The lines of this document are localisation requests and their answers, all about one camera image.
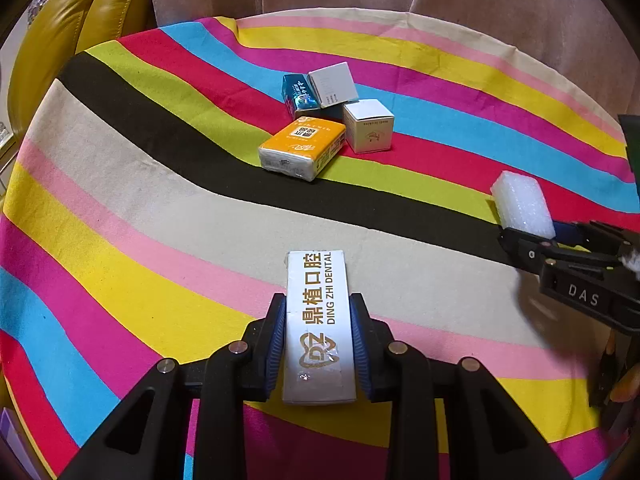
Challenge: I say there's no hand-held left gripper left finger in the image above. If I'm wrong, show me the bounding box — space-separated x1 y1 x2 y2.
59 292 288 480

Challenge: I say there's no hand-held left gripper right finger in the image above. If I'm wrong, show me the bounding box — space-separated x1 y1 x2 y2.
348 291 573 480

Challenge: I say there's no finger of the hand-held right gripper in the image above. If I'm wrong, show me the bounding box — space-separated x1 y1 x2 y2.
497 227 561 277
555 220 634 257

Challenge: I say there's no white foam block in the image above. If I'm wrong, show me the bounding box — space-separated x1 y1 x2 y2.
490 170 557 238

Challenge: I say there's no long white box gold print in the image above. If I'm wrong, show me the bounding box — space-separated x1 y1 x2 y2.
282 249 357 406

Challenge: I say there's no person's right hand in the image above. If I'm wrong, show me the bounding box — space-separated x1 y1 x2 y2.
602 332 640 406

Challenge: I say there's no dark green object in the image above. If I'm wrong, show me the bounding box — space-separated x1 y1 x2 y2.
618 115 640 181

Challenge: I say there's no striped colourful tablecloth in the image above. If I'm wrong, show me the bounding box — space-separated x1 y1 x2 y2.
0 7 636 480

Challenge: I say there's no white cube box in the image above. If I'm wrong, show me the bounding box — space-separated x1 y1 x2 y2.
342 99 393 154

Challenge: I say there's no orange tissue packet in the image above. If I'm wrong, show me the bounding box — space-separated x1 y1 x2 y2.
257 117 347 182

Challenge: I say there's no white box grey side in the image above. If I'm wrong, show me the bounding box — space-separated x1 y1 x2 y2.
307 61 360 109

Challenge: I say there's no shiny teal box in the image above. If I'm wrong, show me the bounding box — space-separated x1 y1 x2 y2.
281 73 323 120

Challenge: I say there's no yellow leather sofa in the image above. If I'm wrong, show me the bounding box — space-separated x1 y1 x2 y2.
7 0 156 126

